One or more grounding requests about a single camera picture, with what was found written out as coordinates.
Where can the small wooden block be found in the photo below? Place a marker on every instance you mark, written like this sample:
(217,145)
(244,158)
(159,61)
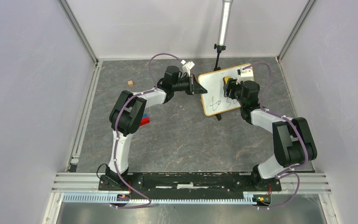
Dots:
(130,83)

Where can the yellow whiteboard eraser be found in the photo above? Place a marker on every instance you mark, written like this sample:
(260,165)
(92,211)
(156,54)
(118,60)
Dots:
(227,79)

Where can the yellow framed whiteboard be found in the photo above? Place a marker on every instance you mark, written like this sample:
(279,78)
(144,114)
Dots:
(214,101)

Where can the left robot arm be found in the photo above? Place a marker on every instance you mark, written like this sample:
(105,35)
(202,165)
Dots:
(127,114)

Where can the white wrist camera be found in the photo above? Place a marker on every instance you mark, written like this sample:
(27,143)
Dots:
(187,66)
(245,72)

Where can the silver camera pole stand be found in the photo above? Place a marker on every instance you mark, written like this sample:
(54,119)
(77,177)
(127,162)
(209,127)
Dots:
(220,45)

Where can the red and blue block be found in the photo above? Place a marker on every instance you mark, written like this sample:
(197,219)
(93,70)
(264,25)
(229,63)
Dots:
(145,120)

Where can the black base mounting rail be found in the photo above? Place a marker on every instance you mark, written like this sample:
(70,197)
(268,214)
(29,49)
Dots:
(188,185)

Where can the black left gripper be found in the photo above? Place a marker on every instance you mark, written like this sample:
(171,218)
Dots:
(194,88)

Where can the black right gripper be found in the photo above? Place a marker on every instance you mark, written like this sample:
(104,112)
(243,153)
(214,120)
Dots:
(232,84)

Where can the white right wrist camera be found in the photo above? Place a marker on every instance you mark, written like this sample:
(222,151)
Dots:
(245,72)

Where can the slotted cable duct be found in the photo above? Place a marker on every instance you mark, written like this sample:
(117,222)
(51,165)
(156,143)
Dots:
(123,199)

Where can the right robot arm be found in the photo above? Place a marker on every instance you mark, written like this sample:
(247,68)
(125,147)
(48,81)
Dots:
(293,143)

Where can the black whiteboard foot clip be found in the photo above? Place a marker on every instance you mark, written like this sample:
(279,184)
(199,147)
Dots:
(218,116)

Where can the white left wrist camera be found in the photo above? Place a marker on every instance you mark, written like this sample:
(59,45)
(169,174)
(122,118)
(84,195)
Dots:
(187,66)

